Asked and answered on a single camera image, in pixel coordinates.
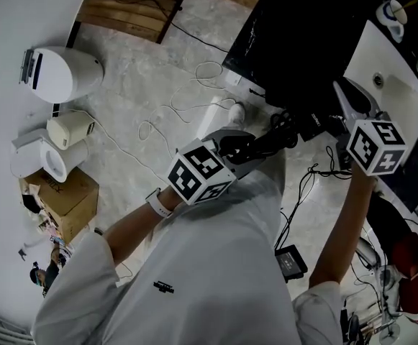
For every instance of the wooden step platform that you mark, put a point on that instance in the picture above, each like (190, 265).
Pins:
(129, 9)

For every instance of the white power adapter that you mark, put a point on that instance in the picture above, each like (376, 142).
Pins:
(234, 77)

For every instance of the yellow toothbrush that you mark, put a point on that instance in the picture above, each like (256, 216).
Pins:
(408, 4)

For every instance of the small white fan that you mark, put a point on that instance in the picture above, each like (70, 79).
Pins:
(389, 331)

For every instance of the black battery box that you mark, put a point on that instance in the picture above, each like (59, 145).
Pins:
(290, 263)

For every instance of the printed cardboard box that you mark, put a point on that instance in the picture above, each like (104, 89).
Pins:
(72, 203)

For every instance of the black hair dryer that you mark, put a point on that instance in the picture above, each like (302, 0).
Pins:
(314, 129)

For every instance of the white sink basin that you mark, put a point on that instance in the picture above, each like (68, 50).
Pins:
(392, 85)

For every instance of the white lidded bin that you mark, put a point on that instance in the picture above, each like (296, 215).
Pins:
(68, 75)

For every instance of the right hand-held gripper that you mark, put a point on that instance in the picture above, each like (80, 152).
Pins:
(374, 146)

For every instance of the person's left forearm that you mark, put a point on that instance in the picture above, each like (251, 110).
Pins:
(136, 225)

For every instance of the white wrist watch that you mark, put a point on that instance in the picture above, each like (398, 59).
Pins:
(159, 203)

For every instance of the white mug with blue print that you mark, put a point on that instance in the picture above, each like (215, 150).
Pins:
(390, 16)

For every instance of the white open toilet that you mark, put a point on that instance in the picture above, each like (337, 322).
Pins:
(32, 156)

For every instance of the person's right forearm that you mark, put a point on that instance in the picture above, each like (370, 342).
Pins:
(341, 228)

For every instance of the small black cloth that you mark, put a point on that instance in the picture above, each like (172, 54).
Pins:
(31, 203)

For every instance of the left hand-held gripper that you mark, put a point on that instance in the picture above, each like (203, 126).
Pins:
(194, 171)

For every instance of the black marble vanity cabinet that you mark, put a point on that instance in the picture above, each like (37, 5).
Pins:
(252, 49)

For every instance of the beige small appliance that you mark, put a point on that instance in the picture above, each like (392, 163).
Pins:
(70, 129)

